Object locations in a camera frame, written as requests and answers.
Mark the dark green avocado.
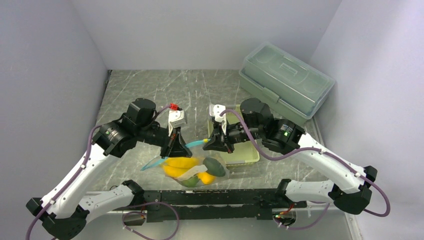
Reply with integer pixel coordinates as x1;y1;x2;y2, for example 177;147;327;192
202;157;226;177

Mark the yellow banana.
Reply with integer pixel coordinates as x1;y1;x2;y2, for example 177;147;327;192
161;157;200;178

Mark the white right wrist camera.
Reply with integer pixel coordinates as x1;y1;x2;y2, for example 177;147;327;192
208;104;228;136

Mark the yellow bell pepper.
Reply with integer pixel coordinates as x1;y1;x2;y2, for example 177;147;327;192
197;172;216;185

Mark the pale green perforated basket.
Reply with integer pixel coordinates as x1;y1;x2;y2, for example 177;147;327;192
207;104;260;166

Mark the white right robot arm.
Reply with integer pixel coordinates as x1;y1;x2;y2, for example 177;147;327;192
203;98;378;215

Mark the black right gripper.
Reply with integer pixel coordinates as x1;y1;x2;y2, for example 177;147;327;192
202;118;264;154

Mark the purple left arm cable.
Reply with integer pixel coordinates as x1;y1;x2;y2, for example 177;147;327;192
25;104;181;240

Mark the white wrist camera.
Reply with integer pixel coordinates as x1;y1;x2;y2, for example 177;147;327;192
168;103;188;136
208;104;228;136

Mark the clear zip top bag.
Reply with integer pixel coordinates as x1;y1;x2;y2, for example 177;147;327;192
141;139;230;188

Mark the black mounting rail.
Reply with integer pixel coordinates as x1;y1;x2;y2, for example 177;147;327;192
110;188;307;223

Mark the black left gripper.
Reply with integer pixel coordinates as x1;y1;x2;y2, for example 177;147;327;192
136;121;192;159

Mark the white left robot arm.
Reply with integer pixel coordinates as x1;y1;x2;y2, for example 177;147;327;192
26;98;192;240

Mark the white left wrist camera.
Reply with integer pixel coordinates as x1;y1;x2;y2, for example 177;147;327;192
168;103;188;136

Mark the green lime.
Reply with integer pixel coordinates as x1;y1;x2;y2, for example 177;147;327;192
180;175;200;188

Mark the green plastic storage box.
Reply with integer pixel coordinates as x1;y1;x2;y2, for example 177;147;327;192
239;42;336;126

